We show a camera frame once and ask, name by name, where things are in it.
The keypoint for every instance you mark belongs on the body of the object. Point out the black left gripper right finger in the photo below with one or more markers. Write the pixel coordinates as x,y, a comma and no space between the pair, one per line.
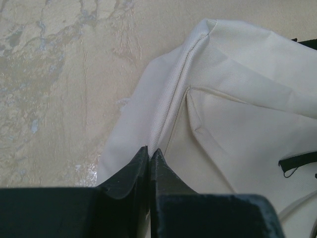
177,211

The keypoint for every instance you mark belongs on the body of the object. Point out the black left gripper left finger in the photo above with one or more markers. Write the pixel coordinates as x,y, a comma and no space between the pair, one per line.
117,208

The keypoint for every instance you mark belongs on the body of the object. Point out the beige canvas backpack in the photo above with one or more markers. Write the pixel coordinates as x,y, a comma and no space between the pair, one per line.
225,108

